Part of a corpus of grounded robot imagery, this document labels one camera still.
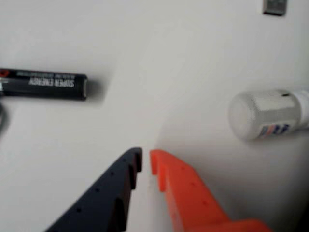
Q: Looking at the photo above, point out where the red USB stick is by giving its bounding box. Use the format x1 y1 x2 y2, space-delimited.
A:
262 0 289 17

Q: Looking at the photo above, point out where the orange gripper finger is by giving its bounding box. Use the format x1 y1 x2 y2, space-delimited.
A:
149 149 273 232

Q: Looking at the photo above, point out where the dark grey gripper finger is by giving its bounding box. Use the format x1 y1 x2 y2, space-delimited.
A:
44 147 143 232

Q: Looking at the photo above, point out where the white grey adapter plug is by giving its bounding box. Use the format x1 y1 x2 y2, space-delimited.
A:
228 89 309 141

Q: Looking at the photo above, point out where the black AA battery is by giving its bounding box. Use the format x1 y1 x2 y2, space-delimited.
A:
0 68 88 102

